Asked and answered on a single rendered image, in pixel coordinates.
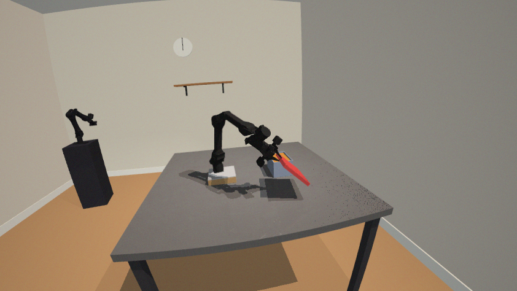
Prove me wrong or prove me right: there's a red rectangular lid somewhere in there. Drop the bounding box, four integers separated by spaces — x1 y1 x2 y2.
276 154 310 186

